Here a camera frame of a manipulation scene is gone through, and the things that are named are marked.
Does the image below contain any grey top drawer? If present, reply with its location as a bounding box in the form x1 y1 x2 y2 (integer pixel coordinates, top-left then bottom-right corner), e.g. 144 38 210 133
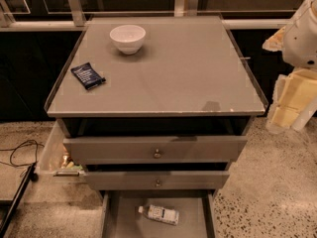
63 136 247 165

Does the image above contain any white metal railing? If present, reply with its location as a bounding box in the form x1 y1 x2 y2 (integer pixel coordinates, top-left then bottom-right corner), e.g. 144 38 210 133
0 0 304 31

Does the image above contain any dark blue snack packet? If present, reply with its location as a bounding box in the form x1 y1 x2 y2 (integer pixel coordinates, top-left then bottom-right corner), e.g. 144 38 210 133
70 62 106 90

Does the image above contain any blue plastic water bottle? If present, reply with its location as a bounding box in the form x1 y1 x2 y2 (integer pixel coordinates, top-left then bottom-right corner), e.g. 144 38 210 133
138 204 179 225

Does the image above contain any grey drawer cabinet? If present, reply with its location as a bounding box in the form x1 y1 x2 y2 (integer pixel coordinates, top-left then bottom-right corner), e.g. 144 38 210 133
44 14 269 138

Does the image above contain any grey bottom drawer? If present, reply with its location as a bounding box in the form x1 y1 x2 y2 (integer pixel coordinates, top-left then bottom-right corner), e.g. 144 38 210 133
100 189 218 238

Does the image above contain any grey middle drawer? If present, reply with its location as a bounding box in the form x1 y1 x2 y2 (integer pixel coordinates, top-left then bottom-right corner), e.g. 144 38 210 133
85 171 229 190

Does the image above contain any black floor stand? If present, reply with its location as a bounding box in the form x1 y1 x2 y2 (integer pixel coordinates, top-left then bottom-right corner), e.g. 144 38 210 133
0 164 36 238

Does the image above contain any clear plastic storage bin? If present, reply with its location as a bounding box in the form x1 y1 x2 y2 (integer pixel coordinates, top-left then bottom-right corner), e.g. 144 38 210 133
36 122 85 183

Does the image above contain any white ceramic bowl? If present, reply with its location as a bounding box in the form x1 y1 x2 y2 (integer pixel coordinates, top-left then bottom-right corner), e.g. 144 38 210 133
109 25 147 55

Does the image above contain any grey drawer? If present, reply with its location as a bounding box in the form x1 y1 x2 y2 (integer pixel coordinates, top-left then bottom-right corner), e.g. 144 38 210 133
100 189 218 238
85 171 229 190
63 136 247 165

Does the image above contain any black floor cable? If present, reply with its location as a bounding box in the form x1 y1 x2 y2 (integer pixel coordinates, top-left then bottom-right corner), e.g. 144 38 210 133
0 139 46 179

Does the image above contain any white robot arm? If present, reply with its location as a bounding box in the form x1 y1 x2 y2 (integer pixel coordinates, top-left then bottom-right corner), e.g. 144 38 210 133
263 0 317 134

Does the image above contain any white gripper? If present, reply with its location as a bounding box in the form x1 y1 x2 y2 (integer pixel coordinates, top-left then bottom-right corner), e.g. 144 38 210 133
263 27 317 134

